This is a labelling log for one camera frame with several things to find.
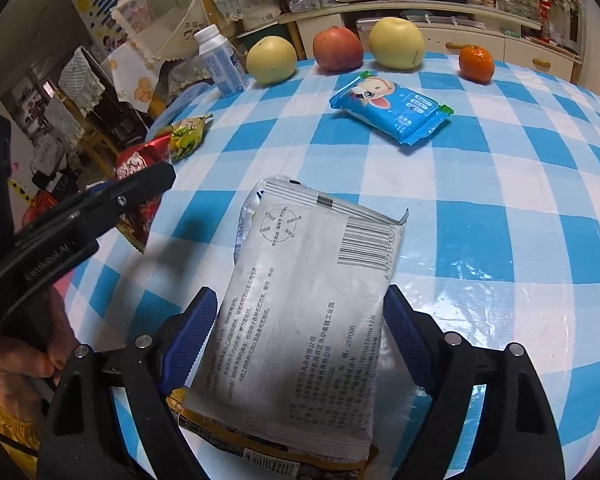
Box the red Tarik wrapper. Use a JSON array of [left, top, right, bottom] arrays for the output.
[[114, 134, 170, 254]]

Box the green yellow candy wrapper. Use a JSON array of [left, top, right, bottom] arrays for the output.
[[168, 114, 213, 162]]

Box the yellow black long wrapper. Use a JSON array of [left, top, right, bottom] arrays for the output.
[[166, 388, 379, 479]]

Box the grey white snack bag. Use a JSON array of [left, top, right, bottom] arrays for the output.
[[186, 178, 405, 462]]

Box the blue wet wipes pack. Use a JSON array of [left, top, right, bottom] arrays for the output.
[[329, 70, 454, 145]]

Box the person's left hand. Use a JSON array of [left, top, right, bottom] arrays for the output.
[[0, 287, 79, 424]]

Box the white plastic milk bottle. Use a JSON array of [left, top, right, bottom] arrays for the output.
[[194, 24, 247, 96]]

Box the blue white checkered tablecloth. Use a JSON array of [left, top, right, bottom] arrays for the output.
[[65, 54, 600, 477]]

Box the cream mesh food cover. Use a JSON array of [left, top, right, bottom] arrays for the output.
[[111, 0, 208, 61]]

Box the yellow pear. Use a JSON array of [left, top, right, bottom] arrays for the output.
[[246, 36, 298, 84]]

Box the red apple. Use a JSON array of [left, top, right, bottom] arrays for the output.
[[313, 26, 364, 73]]

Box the yellow green apple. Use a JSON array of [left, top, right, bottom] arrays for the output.
[[368, 16, 426, 70]]

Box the orange tangerine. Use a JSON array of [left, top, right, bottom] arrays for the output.
[[458, 44, 495, 84]]

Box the white TV cabinet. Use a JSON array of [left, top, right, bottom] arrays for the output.
[[276, 0, 582, 82]]

